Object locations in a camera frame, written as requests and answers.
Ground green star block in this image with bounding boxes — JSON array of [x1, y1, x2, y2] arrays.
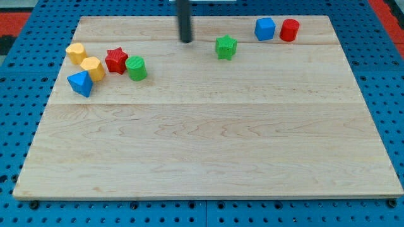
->
[[215, 35, 237, 61]]

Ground green cylinder block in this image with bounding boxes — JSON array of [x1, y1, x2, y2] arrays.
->
[[125, 55, 148, 81]]

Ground wooden board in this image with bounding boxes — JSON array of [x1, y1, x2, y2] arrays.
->
[[13, 16, 403, 201]]

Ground red star block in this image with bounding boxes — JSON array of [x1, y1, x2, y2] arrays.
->
[[105, 47, 129, 74]]

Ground blue cube block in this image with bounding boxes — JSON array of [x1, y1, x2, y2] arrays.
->
[[254, 17, 276, 41]]

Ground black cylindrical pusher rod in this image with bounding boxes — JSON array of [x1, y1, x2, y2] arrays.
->
[[176, 0, 193, 44]]

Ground yellow hexagon block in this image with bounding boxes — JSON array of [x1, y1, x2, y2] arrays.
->
[[80, 57, 105, 82]]

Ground red cylinder block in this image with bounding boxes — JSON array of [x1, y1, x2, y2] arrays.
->
[[280, 18, 300, 42]]

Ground blue triangle block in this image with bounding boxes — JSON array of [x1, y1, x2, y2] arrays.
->
[[67, 71, 93, 98]]

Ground yellow heart block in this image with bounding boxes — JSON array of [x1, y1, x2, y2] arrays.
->
[[66, 43, 87, 65]]

